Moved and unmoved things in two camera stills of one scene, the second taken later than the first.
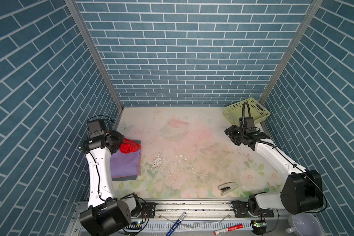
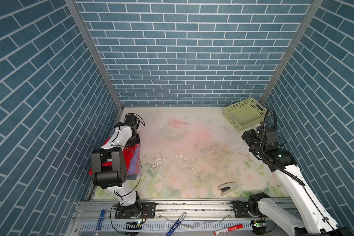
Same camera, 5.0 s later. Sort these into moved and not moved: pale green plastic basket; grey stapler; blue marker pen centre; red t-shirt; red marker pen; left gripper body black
Moved: red t-shirt; left gripper body black
Not moved: red marker pen; pale green plastic basket; grey stapler; blue marker pen centre
